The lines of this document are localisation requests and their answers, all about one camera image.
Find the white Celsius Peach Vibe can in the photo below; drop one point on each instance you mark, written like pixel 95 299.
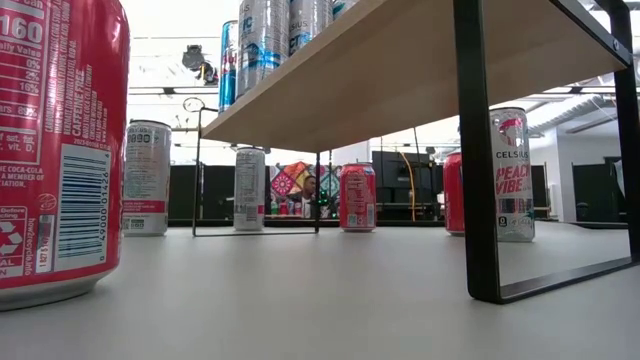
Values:
pixel 512 170

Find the black metal rig frame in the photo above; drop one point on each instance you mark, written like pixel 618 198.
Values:
pixel 400 223

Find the red soda can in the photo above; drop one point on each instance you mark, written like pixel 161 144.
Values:
pixel 60 150
pixel 452 200
pixel 357 200

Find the black partition panel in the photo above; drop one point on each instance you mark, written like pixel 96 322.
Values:
pixel 215 192
pixel 395 175

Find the black ceiling-mounted device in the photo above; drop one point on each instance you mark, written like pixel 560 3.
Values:
pixel 194 57

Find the black cabinet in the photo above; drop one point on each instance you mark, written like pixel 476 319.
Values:
pixel 595 192

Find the colourful patterned wall panel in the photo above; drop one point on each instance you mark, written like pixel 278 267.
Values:
pixel 287 180

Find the silver blue Celsius can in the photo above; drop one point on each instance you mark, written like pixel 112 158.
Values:
pixel 310 25
pixel 262 45

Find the blue silver Red Bull can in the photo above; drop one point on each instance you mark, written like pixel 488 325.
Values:
pixel 227 70

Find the wooden shelf with black legs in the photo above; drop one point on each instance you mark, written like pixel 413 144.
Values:
pixel 400 75

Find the white can with pink band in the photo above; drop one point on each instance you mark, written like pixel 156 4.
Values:
pixel 146 175
pixel 249 190

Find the person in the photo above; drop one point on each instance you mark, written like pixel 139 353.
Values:
pixel 308 192

